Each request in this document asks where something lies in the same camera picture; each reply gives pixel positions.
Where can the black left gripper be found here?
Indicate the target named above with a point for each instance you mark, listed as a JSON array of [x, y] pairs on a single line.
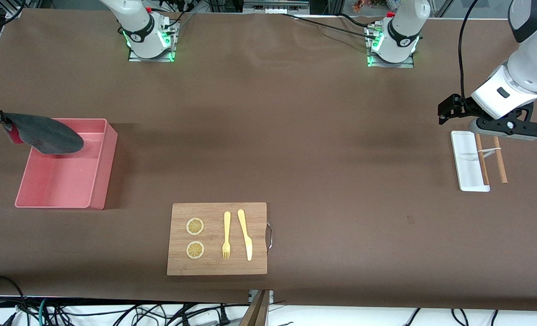
[[461, 106]]

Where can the grey and pink cloth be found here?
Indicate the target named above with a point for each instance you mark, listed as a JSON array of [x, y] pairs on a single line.
[[46, 133]]

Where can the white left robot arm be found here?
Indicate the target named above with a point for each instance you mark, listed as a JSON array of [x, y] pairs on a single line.
[[531, 72]]

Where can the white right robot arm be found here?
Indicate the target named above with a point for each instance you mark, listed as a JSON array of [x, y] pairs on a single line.
[[137, 27]]

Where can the white rubber band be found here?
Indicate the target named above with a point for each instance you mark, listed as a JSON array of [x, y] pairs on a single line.
[[489, 150]]

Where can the white rectangular tray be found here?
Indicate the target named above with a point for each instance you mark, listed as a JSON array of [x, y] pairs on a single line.
[[465, 167]]

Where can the pink plastic bin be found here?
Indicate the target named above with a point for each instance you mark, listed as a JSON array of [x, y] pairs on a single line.
[[64, 181]]

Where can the grey metal box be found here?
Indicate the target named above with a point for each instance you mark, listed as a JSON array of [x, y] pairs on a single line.
[[273, 5]]

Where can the yellow lemon slice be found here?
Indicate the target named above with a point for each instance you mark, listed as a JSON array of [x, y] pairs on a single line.
[[195, 250], [195, 226]]

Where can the yellow plastic knife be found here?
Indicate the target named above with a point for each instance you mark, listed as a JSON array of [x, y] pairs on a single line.
[[246, 235]]

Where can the yellow plastic fork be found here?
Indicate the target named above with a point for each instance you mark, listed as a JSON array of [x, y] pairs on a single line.
[[226, 226]]

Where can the bamboo cutting board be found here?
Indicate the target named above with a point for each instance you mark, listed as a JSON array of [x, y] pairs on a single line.
[[214, 267]]

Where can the black power plug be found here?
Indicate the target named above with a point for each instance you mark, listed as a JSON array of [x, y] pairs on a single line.
[[223, 319]]

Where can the aluminium frame profile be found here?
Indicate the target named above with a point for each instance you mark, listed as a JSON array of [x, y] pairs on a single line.
[[14, 11]]

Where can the wooden post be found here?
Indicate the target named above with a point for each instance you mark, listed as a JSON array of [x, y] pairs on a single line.
[[257, 314]]

